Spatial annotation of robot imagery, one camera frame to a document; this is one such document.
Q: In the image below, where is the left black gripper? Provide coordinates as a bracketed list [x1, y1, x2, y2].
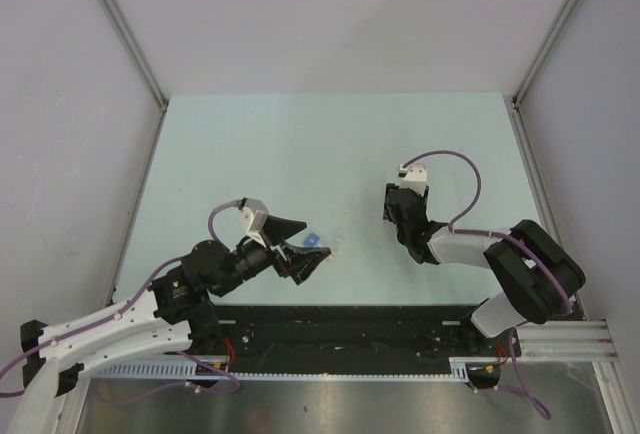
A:
[214, 215, 330, 297]

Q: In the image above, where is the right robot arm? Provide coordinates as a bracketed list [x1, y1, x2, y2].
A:
[383, 183, 586, 355]

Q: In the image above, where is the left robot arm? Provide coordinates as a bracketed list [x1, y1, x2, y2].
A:
[20, 216, 331, 394]

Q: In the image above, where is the aluminium front beam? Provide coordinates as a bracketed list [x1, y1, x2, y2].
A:
[72, 318, 617, 360]

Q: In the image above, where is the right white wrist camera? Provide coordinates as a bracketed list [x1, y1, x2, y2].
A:
[398, 163, 429, 197]

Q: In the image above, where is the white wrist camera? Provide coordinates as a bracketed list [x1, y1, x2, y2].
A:
[398, 163, 429, 197]
[239, 198, 269, 247]

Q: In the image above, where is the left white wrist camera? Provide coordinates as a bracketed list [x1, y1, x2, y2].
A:
[239, 198, 269, 247]

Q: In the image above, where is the grey slotted cable duct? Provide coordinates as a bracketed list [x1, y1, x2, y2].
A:
[99, 357, 471, 384]

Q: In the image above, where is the left aluminium frame post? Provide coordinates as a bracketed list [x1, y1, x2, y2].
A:
[74, 0, 169, 110]

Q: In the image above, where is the aluminium frame post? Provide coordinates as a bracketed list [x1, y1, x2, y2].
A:
[74, 0, 169, 110]
[512, 0, 606, 105]

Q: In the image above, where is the right aluminium frame post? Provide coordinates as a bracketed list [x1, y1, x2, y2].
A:
[512, 0, 606, 105]

